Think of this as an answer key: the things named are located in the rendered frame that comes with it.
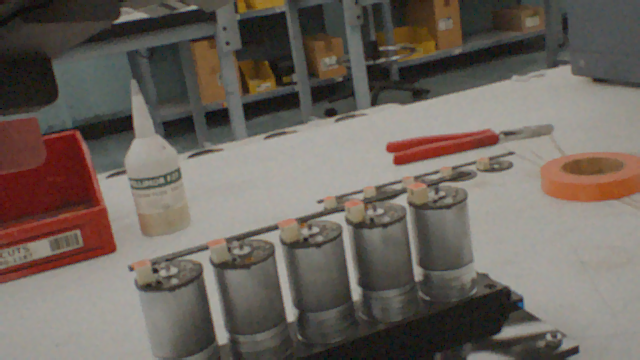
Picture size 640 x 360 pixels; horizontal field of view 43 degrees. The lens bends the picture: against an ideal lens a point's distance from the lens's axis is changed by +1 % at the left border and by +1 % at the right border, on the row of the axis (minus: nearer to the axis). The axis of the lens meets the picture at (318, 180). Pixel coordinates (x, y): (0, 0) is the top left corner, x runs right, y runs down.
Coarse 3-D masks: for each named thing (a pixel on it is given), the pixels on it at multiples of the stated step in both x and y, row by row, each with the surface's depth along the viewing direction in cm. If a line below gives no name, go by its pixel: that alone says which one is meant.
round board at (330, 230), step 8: (312, 224) 32; (320, 224) 31; (328, 224) 31; (336, 224) 31; (320, 232) 31; (328, 232) 30; (336, 232) 30; (280, 240) 30; (296, 240) 30; (304, 240) 30; (312, 240) 30; (320, 240) 30; (328, 240) 30
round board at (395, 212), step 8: (368, 208) 32; (384, 208) 32; (392, 208) 32; (400, 208) 32; (344, 216) 32; (368, 216) 31; (392, 216) 31; (400, 216) 31; (352, 224) 31; (360, 224) 31; (368, 224) 31; (376, 224) 30; (384, 224) 30; (392, 224) 31
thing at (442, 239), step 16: (432, 192) 33; (448, 208) 31; (464, 208) 32; (416, 224) 32; (432, 224) 32; (448, 224) 32; (464, 224) 32; (416, 240) 32; (432, 240) 32; (448, 240) 32; (464, 240) 32; (416, 256) 33; (432, 256) 32; (448, 256) 32; (464, 256) 32; (416, 272) 33; (432, 272) 32; (448, 272) 32; (464, 272) 32; (432, 288) 33; (448, 288) 32; (464, 288) 33
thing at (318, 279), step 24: (336, 240) 30; (288, 264) 30; (312, 264) 30; (336, 264) 30; (312, 288) 30; (336, 288) 30; (312, 312) 31; (336, 312) 31; (312, 336) 31; (336, 336) 31
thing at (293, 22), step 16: (288, 0) 327; (304, 0) 331; (368, 0) 277; (384, 0) 279; (544, 0) 378; (288, 16) 330; (544, 16) 381; (352, 32) 276; (352, 48) 278; (304, 64) 336; (352, 64) 282; (560, 64) 379; (304, 80) 338; (304, 96) 339; (368, 96) 284; (304, 112) 342
